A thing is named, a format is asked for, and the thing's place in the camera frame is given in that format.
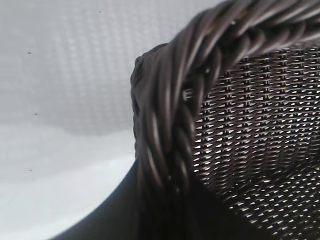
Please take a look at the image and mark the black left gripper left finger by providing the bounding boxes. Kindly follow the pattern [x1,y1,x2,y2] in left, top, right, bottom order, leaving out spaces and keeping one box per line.
[51,158,181,240]

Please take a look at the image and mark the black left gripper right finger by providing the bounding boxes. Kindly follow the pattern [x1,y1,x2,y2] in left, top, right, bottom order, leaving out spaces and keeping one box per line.
[179,173,242,240]

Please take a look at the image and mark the dark brown wicker basket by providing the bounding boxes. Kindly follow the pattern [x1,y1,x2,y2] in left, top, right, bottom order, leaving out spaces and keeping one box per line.
[129,0,320,240]

